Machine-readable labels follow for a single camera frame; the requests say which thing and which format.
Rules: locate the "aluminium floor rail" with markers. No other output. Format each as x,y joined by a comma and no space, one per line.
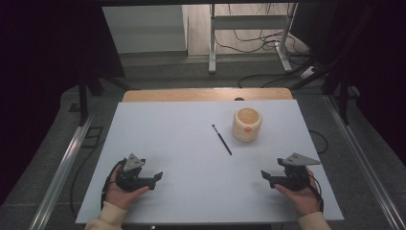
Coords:
65,169
364,163

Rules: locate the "thin black brush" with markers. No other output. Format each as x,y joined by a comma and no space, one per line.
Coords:
221,139

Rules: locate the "wooden table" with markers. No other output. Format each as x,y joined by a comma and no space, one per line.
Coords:
198,95

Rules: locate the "black curtain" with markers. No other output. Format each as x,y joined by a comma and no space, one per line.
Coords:
48,64
367,64

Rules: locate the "white cabinet panel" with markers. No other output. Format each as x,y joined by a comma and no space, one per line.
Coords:
143,28

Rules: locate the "black metal stand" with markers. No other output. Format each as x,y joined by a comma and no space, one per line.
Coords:
83,96
343,92

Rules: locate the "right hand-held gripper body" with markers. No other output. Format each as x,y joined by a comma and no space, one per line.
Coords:
295,179

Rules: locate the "white power strip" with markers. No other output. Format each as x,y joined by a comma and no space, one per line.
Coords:
307,72

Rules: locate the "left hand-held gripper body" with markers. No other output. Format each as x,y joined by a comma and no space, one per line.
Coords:
128,179

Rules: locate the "white board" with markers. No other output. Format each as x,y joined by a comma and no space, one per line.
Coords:
191,179

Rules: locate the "white metal desk frame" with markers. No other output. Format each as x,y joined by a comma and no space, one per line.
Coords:
245,22

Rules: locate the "person's right hand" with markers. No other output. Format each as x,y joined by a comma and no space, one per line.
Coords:
301,199

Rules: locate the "cream ceramic cup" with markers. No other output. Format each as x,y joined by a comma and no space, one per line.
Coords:
246,126

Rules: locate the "person's left hand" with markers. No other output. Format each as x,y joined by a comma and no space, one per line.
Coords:
123,196

